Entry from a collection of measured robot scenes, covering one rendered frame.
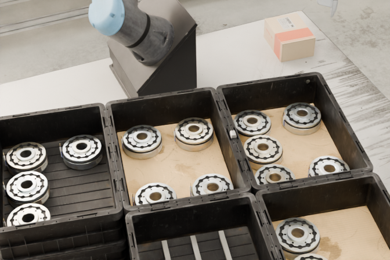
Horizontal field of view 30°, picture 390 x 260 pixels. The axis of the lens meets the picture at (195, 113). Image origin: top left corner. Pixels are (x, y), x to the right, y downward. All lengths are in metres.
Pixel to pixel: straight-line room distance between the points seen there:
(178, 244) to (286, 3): 2.56
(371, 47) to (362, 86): 1.43
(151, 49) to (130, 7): 0.14
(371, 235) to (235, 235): 0.32
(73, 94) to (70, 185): 0.55
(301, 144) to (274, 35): 0.61
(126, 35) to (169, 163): 0.41
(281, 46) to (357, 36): 1.49
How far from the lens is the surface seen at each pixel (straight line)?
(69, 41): 3.85
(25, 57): 3.78
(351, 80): 2.41
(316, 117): 2.00
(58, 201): 1.84
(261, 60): 2.46
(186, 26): 2.14
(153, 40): 2.12
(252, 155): 1.87
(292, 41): 2.43
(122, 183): 1.74
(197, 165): 1.89
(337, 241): 1.74
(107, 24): 2.05
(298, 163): 1.90
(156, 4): 2.29
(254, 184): 1.70
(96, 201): 1.83
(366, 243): 1.75
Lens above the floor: 2.15
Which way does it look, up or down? 40 degrees down
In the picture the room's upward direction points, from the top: 1 degrees counter-clockwise
